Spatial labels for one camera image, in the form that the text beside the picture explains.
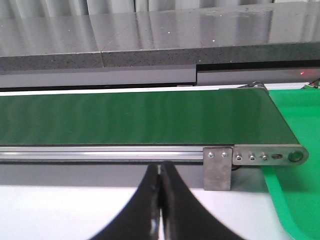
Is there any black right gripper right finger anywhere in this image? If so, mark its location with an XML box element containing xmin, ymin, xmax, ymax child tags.
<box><xmin>160</xmin><ymin>161</ymin><xmax>242</xmax><ymax>240</ymax></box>

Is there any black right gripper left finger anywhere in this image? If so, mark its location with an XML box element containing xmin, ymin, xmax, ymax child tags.
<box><xmin>92</xmin><ymin>163</ymin><xmax>160</xmax><ymax>240</ymax></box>

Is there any green plastic tray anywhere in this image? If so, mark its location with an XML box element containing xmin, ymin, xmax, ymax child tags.
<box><xmin>262</xmin><ymin>88</ymin><xmax>320</xmax><ymax>240</ymax></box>

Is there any green conveyor belt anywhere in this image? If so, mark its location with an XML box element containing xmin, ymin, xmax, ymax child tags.
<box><xmin>0</xmin><ymin>88</ymin><xmax>298</xmax><ymax>145</ymax></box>

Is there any grey stone counter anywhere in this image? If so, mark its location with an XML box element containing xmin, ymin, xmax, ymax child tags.
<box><xmin>0</xmin><ymin>2</ymin><xmax>320</xmax><ymax>89</ymax></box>

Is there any white pleated curtain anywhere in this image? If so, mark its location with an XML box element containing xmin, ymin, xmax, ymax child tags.
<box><xmin>0</xmin><ymin>0</ymin><xmax>320</xmax><ymax>18</ymax></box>

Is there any aluminium conveyor frame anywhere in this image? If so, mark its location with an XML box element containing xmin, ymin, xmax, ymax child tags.
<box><xmin>0</xmin><ymin>82</ymin><xmax>310</xmax><ymax>191</ymax></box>

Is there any coloured wire bundle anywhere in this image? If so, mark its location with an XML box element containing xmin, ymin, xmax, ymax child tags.
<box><xmin>303</xmin><ymin>78</ymin><xmax>320</xmax><ymax>90</ymax></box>

